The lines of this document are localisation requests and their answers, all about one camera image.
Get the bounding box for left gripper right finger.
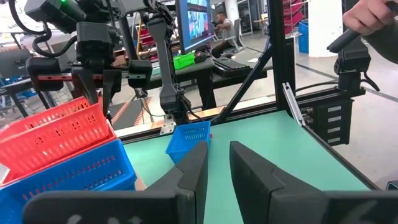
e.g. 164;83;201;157
229;140;398;224

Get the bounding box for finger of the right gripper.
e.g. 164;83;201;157
101;69;123;117
72;68;100;106

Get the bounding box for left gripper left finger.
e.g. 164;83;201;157
22;140;209;224

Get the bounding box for orange plastic slotted basket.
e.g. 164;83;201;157
0;95;110;177
0;123;118;189

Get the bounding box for blue plastic slotted basket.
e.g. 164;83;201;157
165;120;212;165
0;139;137;224

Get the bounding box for person's forearm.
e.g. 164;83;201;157
362;21;398;65

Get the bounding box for black mat with hazard stripes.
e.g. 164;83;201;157
109;95;154;131

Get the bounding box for green table mat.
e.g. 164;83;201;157
124;110;371;224

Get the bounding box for green box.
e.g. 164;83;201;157
172;52;196;70

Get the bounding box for black controller box with labels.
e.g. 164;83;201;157
306;98;354;147

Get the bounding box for black office desk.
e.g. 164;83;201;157
139;46;274;110

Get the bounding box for computer monitor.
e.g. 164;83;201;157
175;0;216;54

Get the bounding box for black keyboard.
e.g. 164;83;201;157
213;57;253;78

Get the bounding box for person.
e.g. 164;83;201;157
211;11;238;59

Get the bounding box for grey office chair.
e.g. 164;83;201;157
231;17;246;52

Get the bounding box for blue storage bins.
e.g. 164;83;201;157
297;21;310;54

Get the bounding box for black handheld grip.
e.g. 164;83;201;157
326;1;398;54

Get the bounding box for red storage rack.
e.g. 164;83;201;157
281;0;308;35

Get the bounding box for person's hand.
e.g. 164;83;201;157
343;0;398;35

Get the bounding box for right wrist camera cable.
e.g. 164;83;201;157
7;0;78;59

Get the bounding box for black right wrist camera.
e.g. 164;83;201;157
75;21;123;65

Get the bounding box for silver corner bracket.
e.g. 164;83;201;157
159;113;177;136

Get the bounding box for black cable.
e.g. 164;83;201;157
295;80;340;94

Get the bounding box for black aluminium rig frame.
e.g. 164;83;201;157
119;0;380;191

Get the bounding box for black device mount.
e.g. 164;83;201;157
334;39;373;98

